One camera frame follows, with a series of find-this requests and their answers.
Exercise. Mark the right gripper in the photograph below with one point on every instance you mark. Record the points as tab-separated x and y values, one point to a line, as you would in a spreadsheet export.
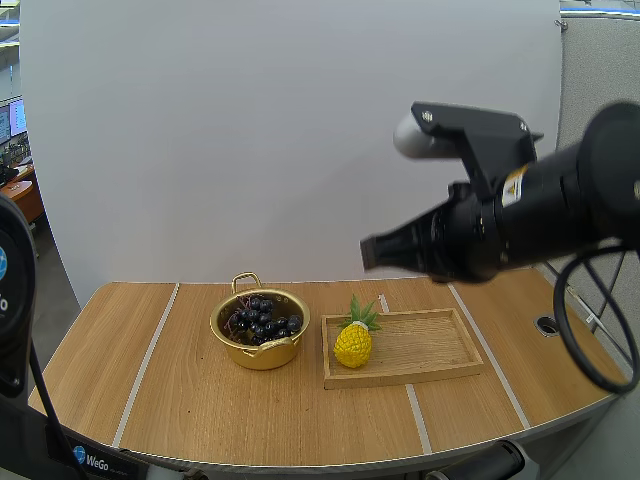
465	240

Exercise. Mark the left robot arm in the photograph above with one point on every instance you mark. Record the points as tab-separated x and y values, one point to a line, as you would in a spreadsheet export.
15	300

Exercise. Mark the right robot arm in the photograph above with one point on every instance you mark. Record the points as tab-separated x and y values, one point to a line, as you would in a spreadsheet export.
560	200

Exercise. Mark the yellow toy pineapple green crown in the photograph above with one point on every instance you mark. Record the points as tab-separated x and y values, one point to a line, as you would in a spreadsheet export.
354	345

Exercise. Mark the shallow wooden tray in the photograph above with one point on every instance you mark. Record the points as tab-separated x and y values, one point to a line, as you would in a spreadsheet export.
430	350

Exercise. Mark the bunch of dark toy grapes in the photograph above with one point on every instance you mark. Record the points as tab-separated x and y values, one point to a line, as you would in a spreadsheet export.
262	320

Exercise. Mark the brown wooden desk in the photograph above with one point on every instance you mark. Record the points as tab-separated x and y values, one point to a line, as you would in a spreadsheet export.
22	197

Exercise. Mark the computer monitor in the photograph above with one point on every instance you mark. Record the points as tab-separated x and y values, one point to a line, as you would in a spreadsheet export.
11	120

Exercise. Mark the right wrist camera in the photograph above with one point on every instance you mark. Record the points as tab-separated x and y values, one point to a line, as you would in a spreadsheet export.
480	130

